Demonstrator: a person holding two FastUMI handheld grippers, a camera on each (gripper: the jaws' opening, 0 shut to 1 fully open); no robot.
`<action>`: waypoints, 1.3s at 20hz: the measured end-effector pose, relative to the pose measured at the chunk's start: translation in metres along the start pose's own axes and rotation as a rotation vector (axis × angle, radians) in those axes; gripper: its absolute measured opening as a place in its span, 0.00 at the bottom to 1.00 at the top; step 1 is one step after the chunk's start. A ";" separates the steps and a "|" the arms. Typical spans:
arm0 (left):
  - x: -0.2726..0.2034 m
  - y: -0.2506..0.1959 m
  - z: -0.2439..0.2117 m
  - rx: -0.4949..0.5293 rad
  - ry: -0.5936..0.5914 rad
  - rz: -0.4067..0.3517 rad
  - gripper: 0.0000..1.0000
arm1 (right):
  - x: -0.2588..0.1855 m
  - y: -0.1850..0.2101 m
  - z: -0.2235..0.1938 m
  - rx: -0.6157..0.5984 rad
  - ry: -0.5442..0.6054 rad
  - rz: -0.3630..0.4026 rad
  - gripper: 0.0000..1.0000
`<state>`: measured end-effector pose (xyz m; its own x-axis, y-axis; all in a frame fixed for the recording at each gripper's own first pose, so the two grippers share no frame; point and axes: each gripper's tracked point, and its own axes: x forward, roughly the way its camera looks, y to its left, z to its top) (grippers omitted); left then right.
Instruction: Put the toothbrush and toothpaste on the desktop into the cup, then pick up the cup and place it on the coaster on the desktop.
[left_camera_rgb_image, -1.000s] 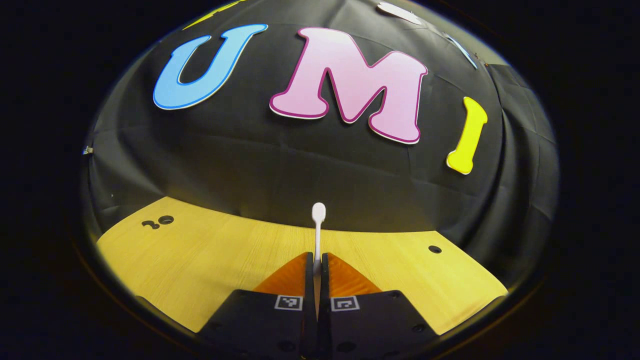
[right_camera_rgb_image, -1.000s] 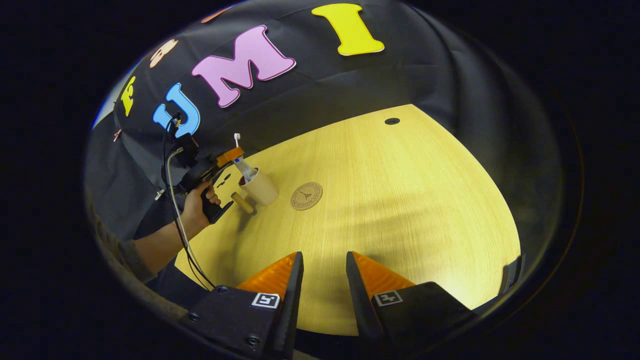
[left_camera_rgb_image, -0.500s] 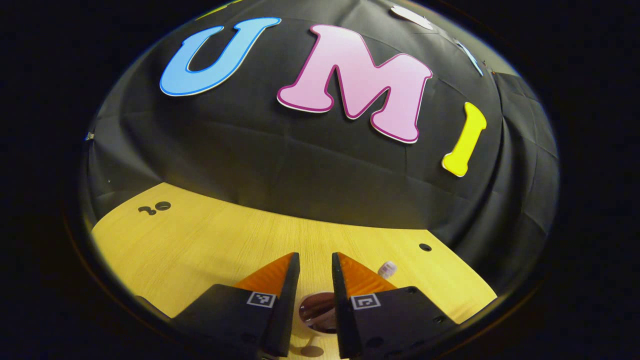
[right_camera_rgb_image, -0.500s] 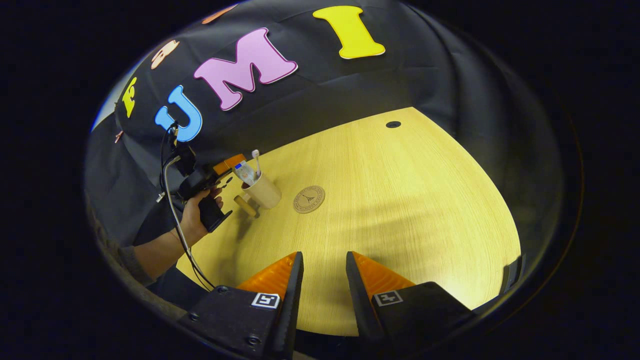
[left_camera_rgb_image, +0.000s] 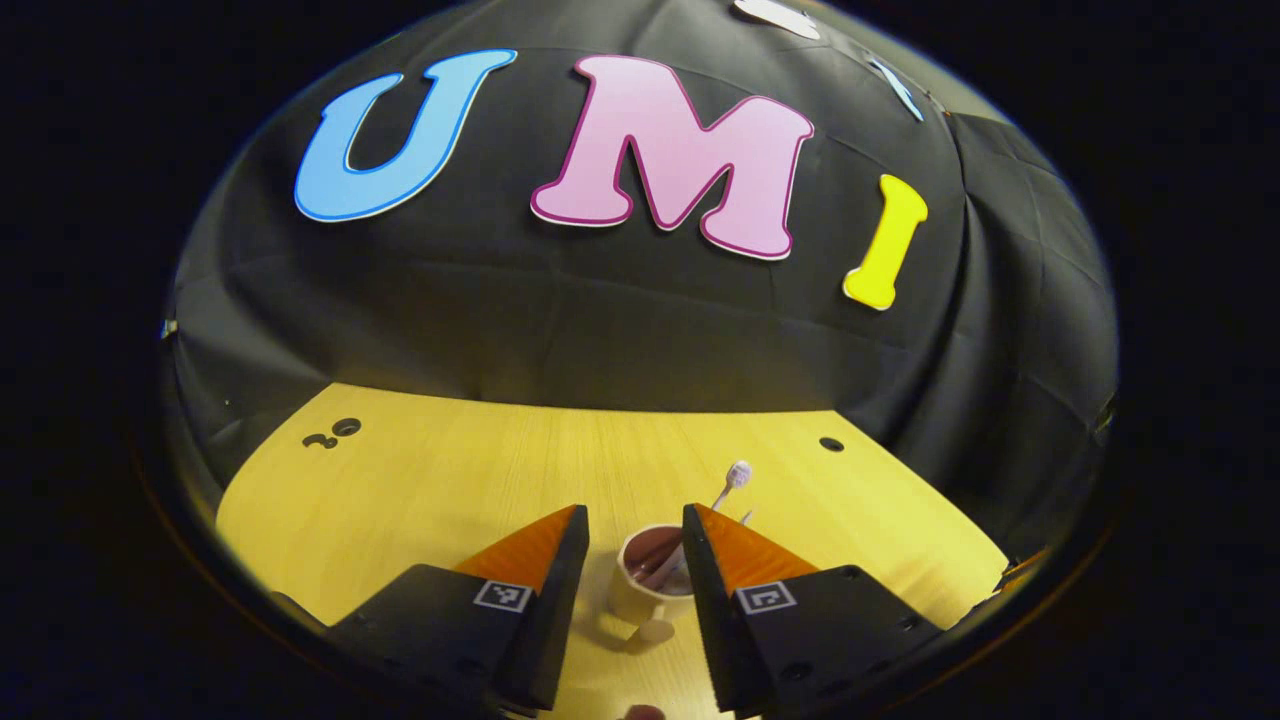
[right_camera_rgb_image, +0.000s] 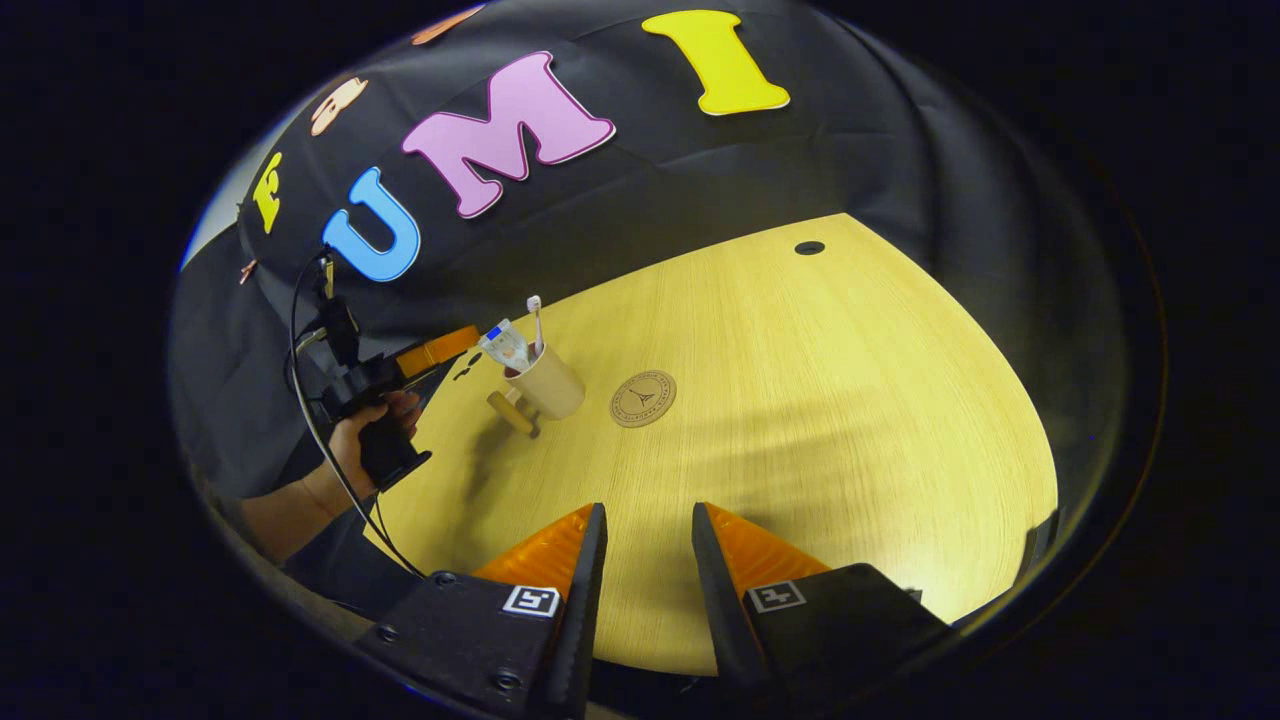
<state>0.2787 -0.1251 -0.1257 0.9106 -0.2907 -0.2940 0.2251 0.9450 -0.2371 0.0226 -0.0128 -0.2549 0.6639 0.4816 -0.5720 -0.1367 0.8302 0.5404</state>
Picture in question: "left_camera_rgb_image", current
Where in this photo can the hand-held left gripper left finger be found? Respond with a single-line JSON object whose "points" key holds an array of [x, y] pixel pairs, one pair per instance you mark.
{"points": [[555, 620]]}

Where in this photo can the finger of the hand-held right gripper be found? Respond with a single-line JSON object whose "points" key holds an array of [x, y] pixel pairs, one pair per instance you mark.
{"points": [[1022, 570]]}

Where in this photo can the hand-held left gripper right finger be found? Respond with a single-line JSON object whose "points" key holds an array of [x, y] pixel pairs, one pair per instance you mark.
{"points": [[710, 630]]}

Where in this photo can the yellow cup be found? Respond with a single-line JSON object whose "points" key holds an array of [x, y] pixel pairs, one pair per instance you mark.
{"points": [[630, 598]]}

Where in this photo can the white toothbrush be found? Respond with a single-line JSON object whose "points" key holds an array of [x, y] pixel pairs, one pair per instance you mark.
{"points": [[738, 474]]}

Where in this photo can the wooden desktop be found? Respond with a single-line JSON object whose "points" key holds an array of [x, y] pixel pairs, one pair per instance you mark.
{"points": [[450, 480]]}

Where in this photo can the black backdrop cloth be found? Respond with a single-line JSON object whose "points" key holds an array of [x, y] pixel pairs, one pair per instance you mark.
{"points": [[600, 320]]}

